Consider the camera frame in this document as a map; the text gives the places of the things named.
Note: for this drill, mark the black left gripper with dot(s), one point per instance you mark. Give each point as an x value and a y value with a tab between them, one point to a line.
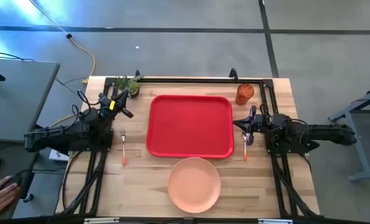
111	107

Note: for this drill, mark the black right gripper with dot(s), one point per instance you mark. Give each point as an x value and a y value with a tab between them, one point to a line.
257	121

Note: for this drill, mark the orange translucent cup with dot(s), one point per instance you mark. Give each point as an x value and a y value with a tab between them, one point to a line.
244	94

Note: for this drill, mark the orange round plate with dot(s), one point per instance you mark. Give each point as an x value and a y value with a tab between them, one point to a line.
194	185

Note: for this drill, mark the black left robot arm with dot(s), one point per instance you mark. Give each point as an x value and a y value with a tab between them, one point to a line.
63	137

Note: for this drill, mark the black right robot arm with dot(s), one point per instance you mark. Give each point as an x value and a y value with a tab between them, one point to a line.
321	132

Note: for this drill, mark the red plastic tray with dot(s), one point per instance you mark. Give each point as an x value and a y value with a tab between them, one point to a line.
189	126

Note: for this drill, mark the small potted green plant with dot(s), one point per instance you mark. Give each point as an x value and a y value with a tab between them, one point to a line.
132	84

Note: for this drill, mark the black clamp hook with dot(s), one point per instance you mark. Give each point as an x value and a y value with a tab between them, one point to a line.
233	74
137	74

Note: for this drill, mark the white power adapter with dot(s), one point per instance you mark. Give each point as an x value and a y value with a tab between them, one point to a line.
58	155

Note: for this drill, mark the grey desk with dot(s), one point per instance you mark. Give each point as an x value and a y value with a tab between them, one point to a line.
16	99

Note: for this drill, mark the grey metal stand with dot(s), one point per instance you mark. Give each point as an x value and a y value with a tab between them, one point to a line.
360	146

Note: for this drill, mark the dark desk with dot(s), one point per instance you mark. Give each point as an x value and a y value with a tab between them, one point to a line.
4	155

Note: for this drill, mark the black computer mouse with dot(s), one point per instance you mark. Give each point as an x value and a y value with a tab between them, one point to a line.
16	179

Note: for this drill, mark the black round desk foot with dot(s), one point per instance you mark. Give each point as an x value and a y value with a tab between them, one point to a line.
28	198

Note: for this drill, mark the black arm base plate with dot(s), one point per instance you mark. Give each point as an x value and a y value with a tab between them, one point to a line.
275	149
105	146

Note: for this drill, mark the black aluminium table frame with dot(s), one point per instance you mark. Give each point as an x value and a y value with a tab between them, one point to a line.
203	80

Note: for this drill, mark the white metal bracket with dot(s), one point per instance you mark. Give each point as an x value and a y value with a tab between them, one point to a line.
100	220
275	221

